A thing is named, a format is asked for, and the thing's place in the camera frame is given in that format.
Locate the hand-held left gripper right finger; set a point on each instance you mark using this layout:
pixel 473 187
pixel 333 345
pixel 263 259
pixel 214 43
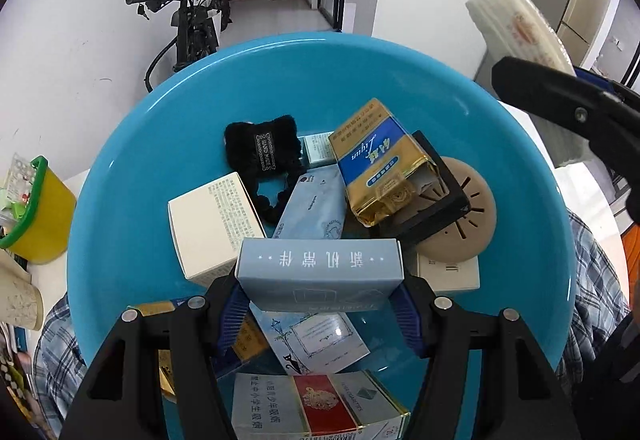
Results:
pixel 407 320

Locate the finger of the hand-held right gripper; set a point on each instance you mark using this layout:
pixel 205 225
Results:
pixel 610 83
pixel 545 93

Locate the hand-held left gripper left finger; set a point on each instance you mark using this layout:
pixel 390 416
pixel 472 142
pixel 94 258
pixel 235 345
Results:
pixel 227 326

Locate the white tissue packet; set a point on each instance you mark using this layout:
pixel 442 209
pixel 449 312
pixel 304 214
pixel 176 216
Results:
pixel 515 20

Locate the light blue-grey box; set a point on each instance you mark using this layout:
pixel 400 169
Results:
pixel 320 270

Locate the blue plastic basin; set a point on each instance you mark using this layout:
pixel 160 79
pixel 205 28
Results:
pixel 260 85

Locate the gold and blue box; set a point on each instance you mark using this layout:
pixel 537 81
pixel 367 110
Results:
pixel 250 345

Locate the cream box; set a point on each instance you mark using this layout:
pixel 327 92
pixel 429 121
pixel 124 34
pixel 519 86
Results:
pixel 450 275

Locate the light blue cat card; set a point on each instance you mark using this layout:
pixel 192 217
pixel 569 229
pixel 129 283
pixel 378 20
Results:
pixel 320 340

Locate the white box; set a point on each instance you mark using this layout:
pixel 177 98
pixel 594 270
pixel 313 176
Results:
pixel 210 230

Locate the beige round slotted disc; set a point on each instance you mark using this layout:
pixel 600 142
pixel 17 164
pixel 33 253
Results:
pixel 465 230

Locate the red and white cigarette pack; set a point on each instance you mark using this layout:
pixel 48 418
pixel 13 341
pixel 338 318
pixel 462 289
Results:
pixel 300 405

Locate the large light blue packet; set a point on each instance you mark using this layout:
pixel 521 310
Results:
pixel 315 205

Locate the gold and blue cigarette pack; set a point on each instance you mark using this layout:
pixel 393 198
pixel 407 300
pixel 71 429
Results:
pixel 375 155

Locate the black fuzzy hair band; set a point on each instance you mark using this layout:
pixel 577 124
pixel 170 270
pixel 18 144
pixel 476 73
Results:
pixel 260 145

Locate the plaid cloth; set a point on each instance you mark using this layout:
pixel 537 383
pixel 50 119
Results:
pixel 595 270

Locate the small pale teal box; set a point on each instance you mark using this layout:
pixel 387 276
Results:
pixel 317 148

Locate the yellow bin with green rim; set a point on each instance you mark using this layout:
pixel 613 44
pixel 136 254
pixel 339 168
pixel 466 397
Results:
pixel 45 215

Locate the pill blister pack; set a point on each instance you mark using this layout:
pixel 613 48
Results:
pixel 20 175

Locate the black bicycle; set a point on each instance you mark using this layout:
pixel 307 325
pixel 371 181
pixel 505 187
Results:
pixel 192 35

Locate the white wall socket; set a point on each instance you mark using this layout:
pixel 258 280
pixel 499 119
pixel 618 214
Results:
pixel 616 43

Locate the black frame box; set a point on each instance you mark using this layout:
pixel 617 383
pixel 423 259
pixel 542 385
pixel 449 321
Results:
pixel 435 215

